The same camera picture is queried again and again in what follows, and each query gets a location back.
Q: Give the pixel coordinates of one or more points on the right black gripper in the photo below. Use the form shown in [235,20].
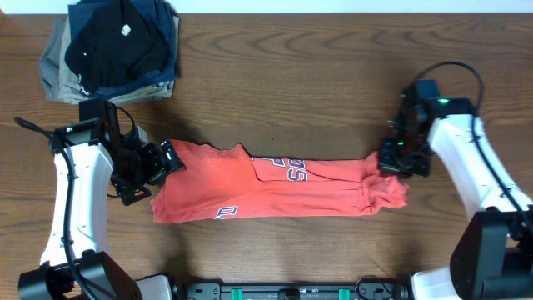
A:
[400,157]

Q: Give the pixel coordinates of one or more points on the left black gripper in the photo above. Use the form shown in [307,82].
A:
[156,165]

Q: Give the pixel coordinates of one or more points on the coral red t-shirt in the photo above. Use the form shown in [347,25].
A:
[228,184]

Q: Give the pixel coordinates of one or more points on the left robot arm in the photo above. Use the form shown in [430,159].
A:
[89,157]

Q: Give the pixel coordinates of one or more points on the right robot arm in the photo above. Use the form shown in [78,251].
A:
[493,259]

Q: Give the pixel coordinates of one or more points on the khaki folded garment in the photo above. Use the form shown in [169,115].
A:
[68,87]

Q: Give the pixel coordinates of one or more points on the grey folded garment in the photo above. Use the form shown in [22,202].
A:
[49,62]

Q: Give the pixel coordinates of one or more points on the navy folded garment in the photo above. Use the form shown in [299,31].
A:
[157,11]

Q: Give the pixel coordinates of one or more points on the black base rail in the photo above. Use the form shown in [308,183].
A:
[372,289]

